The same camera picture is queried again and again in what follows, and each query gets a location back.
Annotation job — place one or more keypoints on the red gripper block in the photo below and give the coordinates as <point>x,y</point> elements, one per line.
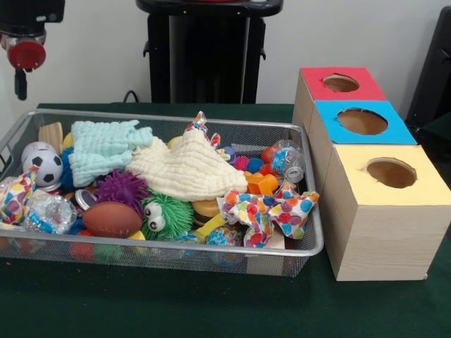
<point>27,55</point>

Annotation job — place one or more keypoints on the mint green waffle cloth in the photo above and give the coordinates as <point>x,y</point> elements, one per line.
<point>106,151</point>

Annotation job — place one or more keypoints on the colourful dotted fabric strip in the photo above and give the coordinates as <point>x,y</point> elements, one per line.
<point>201,127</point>

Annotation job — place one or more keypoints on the cream yellow waffle cloth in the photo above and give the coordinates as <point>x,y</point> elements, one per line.
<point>190,169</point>

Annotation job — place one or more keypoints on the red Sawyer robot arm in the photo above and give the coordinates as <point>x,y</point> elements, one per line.
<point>28,15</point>

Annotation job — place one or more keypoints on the clear mesh bin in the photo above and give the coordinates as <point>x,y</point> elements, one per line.
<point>310,232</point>

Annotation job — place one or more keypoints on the wooden box with three holes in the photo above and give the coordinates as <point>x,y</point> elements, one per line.
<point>380,225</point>

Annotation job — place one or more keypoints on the pale wooden cube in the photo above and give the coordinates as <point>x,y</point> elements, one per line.
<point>51,134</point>

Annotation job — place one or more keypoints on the white baseball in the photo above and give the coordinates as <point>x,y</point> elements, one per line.
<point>35,147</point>

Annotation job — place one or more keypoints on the black white soccer ball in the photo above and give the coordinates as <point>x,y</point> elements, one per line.
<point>44,169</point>

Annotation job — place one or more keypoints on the blue fuzzy ball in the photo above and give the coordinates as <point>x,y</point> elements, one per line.
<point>67,172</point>

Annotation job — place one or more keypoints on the colourful polka dot fabric toy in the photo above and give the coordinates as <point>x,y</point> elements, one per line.
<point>17,198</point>

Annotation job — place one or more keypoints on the silver drink can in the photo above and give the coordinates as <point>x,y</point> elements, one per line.
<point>84,199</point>

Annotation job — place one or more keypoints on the purple spiky ball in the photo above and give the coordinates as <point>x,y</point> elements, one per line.
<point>121,191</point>

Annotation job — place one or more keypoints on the brown football toy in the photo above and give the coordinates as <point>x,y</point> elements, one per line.
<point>111,220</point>

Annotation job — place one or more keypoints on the large green fuzzy ball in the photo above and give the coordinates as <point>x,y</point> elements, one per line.
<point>169,215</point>

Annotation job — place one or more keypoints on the tan hamburger toy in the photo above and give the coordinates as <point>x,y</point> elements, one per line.
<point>206,208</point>

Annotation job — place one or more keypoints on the blue globe ball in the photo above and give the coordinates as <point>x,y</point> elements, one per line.
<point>225,236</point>

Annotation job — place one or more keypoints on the orange plastic block toy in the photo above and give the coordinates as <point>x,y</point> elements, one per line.
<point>262,183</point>

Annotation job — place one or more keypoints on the small clear plastic bottle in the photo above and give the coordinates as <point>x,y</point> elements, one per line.
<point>287,160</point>

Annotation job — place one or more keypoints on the colourful patchwork fabric toy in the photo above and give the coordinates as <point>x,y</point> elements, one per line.
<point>271,211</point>

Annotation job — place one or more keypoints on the dark green table cloth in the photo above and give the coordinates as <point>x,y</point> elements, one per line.
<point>211,303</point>

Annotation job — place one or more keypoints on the black equipment stand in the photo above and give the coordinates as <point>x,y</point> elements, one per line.
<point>433,70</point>

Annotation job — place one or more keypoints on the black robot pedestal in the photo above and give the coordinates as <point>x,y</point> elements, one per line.
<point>204,56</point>

